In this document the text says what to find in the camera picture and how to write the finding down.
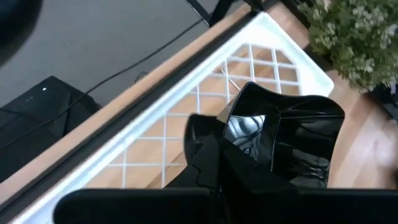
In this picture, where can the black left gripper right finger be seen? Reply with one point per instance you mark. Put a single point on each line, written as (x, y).
(311, 207)

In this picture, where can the green potted plant black pot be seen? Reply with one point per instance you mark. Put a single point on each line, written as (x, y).
(351, 40)

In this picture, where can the white mesh shelf rack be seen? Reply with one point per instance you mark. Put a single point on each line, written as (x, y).
(311, 77)

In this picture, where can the black power strip box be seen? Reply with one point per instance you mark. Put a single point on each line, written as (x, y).
(40, 124)

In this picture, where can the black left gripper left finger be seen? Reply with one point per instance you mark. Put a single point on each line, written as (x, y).
(140, 205)

